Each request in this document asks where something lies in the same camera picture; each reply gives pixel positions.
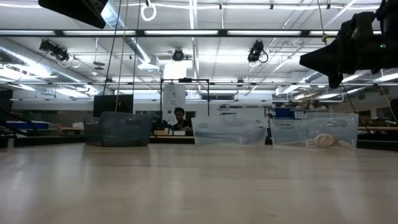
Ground white hanging ring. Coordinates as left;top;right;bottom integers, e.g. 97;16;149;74
140;2;157;22

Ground clear plastic bin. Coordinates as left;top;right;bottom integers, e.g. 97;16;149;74
269;112;359;149
191;115;268;146

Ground white pillar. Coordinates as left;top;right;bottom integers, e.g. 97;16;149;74
162;84;187;125

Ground yellow hanging rope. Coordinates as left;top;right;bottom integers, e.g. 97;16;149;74
114;0;129;113

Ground black hanging cable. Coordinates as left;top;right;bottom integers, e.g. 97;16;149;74
316;0;359;115

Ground black ceiling-mounted camera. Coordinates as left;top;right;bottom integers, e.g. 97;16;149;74
172;48;185;62
247;39;269;64

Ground black overhead light bar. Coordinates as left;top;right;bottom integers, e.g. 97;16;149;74
0;29;398;38

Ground dark smoked plastic bin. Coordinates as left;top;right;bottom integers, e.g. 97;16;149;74
83;111;153;147

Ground person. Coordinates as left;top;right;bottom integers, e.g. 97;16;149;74
172;107;193;136

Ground black monitor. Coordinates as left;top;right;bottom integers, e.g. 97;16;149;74
93;94;134;118

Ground blue storage bins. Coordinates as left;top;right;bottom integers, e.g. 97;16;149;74
6;121;50;130

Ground blue storage box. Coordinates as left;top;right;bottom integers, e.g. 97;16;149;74
275;108;295;119

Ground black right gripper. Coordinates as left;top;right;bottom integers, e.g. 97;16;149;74
299;12;386;89

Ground black aluminium table frame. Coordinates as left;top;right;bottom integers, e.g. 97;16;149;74
0;134;398;152

